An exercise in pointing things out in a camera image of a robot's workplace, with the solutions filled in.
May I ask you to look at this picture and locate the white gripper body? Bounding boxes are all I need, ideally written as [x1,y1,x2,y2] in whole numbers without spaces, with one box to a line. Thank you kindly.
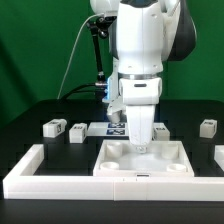
[120,77,162,147]

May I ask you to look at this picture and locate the white square tabletop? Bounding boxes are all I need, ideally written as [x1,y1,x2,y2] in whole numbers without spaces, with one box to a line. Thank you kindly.
[93,140,194,177]

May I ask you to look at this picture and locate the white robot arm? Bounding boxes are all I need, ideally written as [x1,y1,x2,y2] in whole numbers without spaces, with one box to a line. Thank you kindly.
[90,0,197,153]

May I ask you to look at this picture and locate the white fiducial marker plate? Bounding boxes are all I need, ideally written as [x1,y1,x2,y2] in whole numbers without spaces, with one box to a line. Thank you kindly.
[87,122,128,136]

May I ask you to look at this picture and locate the white U-shaped obstacle fence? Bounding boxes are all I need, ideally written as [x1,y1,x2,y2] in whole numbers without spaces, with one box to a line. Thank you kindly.
[3,144,224,201]

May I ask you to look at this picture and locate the black cables at base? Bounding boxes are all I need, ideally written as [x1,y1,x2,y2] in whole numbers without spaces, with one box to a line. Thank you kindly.
[59,82,108,101]

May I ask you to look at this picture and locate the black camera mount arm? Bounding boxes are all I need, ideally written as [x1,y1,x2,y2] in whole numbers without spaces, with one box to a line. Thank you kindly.
[87,16,115,87]

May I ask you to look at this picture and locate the grey cable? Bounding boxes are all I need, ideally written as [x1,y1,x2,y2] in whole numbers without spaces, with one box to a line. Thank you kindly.
[57,12,106,100]

